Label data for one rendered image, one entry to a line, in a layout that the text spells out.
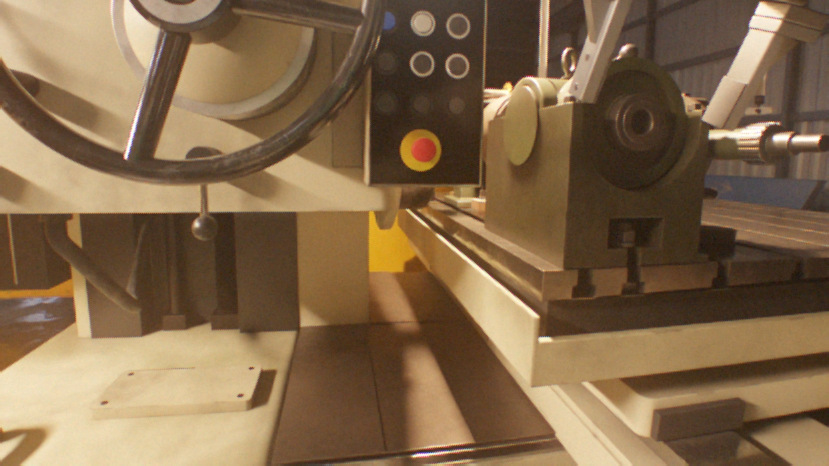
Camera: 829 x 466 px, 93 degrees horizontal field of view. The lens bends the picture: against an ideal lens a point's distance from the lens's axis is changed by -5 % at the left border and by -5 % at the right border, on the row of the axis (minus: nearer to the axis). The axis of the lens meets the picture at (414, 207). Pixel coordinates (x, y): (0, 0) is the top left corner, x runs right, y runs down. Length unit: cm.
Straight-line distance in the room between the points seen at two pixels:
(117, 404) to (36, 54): 70
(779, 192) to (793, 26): 610
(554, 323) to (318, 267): 85
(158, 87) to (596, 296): 58
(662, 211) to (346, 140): 47
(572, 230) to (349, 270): 87
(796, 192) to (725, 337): 576
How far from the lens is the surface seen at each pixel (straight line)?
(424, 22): 55
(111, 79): 71
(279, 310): 138
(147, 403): 110
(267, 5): 44
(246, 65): 53
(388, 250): 314
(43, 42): 76
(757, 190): 656
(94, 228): 147
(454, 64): 55
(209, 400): 106
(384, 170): 52
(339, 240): 131
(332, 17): 41
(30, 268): 160
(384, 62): 53
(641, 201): 66
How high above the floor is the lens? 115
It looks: 7 degrees down
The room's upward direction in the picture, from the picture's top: 1 degrees clockwise
